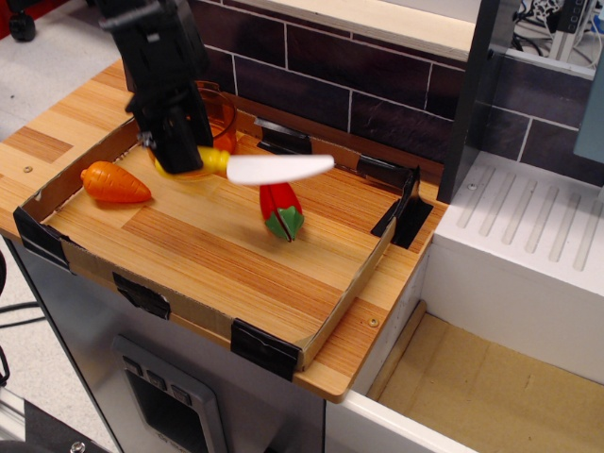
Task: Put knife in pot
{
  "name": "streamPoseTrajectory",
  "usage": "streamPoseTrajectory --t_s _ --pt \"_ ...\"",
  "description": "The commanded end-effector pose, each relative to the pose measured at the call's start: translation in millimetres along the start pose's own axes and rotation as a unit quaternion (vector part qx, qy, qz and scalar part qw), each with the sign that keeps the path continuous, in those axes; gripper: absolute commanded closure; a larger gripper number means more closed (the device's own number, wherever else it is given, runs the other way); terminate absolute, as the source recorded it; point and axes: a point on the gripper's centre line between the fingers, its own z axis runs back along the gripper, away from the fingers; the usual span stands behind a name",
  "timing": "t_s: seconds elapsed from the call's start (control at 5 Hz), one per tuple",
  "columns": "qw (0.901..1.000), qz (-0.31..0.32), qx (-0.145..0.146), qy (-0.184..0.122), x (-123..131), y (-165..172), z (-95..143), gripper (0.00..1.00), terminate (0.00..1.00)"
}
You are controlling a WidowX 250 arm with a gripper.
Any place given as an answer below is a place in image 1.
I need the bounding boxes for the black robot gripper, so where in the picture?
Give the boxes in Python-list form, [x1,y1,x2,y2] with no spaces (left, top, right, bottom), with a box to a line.
[96,1,213,174]

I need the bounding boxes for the yellow handled white toy knife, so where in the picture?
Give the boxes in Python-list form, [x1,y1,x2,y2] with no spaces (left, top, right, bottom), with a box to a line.
[153,146,335,186]

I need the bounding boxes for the transparent orange plastic pot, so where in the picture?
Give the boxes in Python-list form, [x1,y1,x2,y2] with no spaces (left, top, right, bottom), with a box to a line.
[139,81,237,162]

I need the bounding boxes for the cardboard fence with black tape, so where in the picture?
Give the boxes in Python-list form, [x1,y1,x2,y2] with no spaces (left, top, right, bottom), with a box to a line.
[12,82,434,382]

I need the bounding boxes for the orange toy carrot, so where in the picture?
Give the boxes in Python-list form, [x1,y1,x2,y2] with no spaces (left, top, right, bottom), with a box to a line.
[80,160,152,203]

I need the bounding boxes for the red toy chili pepper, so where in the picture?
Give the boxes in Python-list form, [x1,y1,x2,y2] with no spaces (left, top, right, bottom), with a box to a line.
[260,183,305,242]

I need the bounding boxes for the black caster wheel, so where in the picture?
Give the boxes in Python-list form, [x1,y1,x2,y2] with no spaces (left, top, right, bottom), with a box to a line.
[8,11,36,42]

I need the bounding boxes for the grey toy oven front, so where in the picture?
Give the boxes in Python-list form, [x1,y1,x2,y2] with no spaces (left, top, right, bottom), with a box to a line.
[8,242,325,452]

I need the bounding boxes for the white toy sink unit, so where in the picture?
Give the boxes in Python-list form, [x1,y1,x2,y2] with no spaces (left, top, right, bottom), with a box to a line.
[325,154,603,452]

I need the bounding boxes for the black cables on floor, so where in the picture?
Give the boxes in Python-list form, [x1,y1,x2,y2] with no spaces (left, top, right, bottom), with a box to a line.
[0,244,48,453]

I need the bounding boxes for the dark grey vertical post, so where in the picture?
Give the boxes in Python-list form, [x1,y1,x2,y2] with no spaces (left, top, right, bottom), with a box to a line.
[438,1,499,204]

